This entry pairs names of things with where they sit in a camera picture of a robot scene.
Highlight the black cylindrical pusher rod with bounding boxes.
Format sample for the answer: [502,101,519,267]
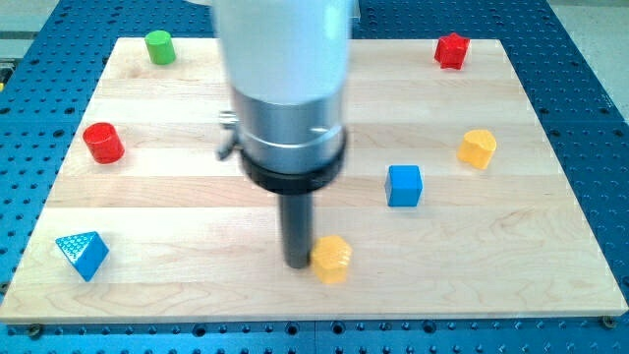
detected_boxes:
[278,194,314,268]

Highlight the yellow hexagon block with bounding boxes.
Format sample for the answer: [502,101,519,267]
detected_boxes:
[310,235,353,284]

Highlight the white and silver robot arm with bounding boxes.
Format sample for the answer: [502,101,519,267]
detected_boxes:
[210,0,352,268]

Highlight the blue cube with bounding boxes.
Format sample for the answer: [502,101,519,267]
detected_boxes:
[384,165,423,207]

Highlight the wooden board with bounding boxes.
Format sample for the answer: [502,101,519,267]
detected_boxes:
[1,37,627,325]

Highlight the yellow heart block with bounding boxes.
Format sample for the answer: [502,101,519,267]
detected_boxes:
[457,129,497,169]

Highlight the red cylinder block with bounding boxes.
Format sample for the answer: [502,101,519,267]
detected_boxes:
[83,122,125,164]

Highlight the blue triangular prism block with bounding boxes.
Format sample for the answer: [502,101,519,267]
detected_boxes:
[55,231,109,282]

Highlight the green cylinder block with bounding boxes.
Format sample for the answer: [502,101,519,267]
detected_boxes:
[144,29,176,65]

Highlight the red star block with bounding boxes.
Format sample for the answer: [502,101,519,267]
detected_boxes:
[434,32,471,70]

